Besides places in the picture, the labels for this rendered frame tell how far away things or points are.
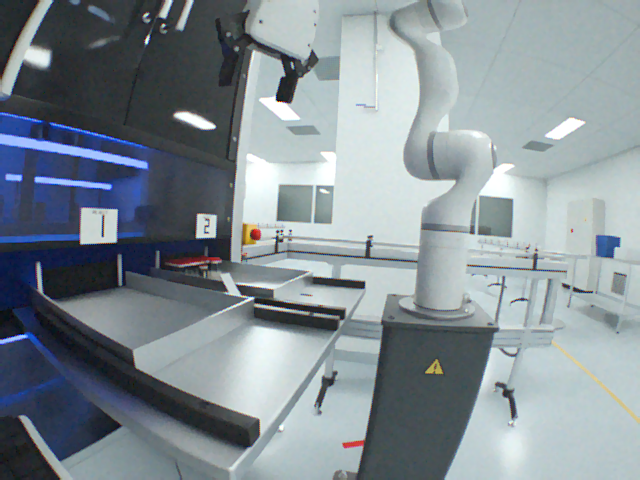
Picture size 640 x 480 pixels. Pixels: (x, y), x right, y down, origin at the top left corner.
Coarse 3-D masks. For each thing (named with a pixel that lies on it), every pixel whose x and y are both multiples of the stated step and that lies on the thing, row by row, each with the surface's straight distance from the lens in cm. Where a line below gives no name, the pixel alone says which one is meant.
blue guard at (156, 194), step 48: (0, 144) 50; (48, 144) 52; (96, 144) 57; (0, 192) 49; (48, 192) 52; (96, 192) 56; (144, 192) 63; (192, 192) 75; (0, 240) 49; (48, 240) 52
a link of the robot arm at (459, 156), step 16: (448, 144) 68; (464, 144) 67; (480, 144) 67; (448, 160) 68; (464, 160) 66; (480, 160) 66; (496, 160) 71; (448, 176) 70; (464, 176) 65; (480, 176) 66; (448, 192) 66; (464, 192) 66; (432, 208) 67; (448, 208) 66; (464, 208) 67; (432, 224) 66; (448, 224) 66; (464, 224) 68
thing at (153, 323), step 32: (32, 288) 58; (128, 288) 69; (160, 288) 63; (192, 288) 56; (64, 320) 45; (96, 320) 49; (128, 320) 49; (160, 320) 48; (192, 320) 48; (224, 320) 43; (128, 352) 31; (160, 352) 33
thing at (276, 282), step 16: (160, 272) 74; (176, 272) 70; (224, 272) 91; (240, 272) 90; (256, 272) 87; (272, 272) 85; (288, 272) 83; (304, 272) 81; (224, 288) 62; (240, 288) 60; (256, 288) 58; (272, 288) 57; (288, 288) 64; (304, 288) 75
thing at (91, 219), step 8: (88, 208) 55; (88, 216) 55; (96, 216) 56; (112, 216) 58; (88, 224) 55; (96, 224) 56; (104, 224) 57; (112, 224) 58; (88, 232) 55; (96, 232) 56; (104, 232) 57; (112, 232) 58; (88, 240) 55; (96, 240) 56; (104, 240) 57; (112, 240) 58
